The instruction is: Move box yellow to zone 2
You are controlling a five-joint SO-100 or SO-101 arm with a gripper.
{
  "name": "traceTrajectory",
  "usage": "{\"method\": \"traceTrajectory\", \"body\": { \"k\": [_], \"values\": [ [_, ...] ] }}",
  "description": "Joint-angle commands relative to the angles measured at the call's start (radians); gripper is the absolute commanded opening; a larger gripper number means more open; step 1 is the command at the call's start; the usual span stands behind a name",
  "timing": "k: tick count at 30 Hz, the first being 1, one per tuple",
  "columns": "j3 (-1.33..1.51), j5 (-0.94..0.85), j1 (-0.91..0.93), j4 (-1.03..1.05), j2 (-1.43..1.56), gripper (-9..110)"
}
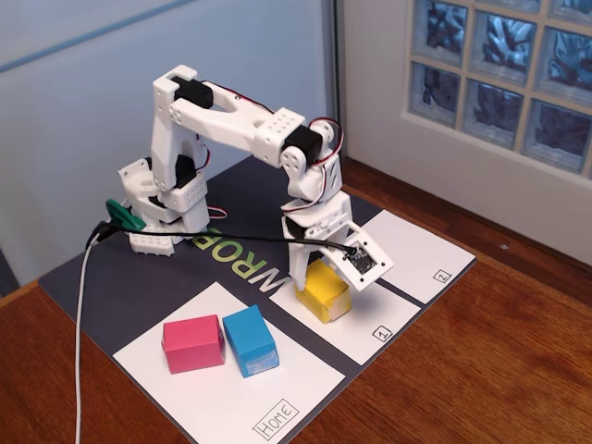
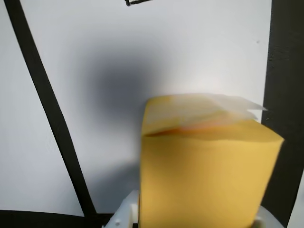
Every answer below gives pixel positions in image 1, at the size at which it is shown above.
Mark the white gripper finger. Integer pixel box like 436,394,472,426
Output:
317,247,341,269
289,242,310,293

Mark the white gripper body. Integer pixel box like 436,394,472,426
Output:
280,191,355,253

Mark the yellow box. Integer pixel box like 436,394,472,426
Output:
294,258,352,324

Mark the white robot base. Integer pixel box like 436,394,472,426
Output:
117,156,186,258

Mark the blue box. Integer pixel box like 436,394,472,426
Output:
222,303,281,379

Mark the pink box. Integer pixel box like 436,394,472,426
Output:
160,314,227,375

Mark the white paper sheet marked 1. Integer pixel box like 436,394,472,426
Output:
267,252,422,366

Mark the white paper sheet marked 2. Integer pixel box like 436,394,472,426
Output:
331,209,477,305

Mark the white paper sheet marked HOME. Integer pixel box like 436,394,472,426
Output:
112,280,347,444

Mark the dark mat with WROB print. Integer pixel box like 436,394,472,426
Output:
37,146,478,444

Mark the green clamp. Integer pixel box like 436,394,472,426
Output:
105,198,148,233

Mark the glass block window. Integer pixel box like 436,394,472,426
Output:
406,0,592,175

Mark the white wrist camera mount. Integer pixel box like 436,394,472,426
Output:
323,221,395,293

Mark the grey metal frame post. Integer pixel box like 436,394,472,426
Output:
323,0,346,170

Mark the black cable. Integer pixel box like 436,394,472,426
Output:
81,220,360,260

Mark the white cable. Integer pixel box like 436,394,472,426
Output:
73,242,94,444

